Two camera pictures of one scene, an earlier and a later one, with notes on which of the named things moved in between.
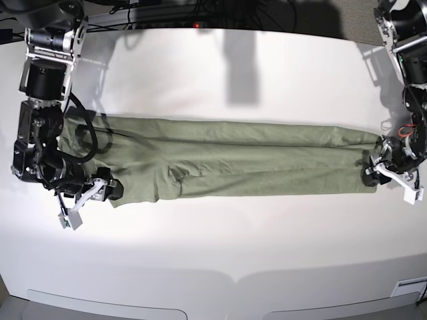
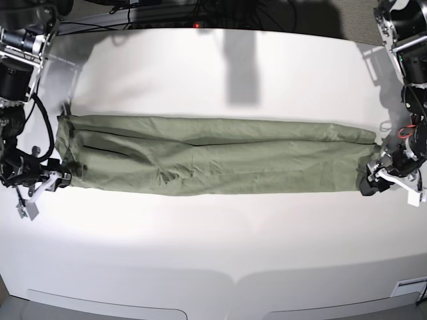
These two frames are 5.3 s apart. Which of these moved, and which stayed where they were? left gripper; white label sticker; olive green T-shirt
Moved: left gripper
Stayed: white label sticker; olive green T-shirt
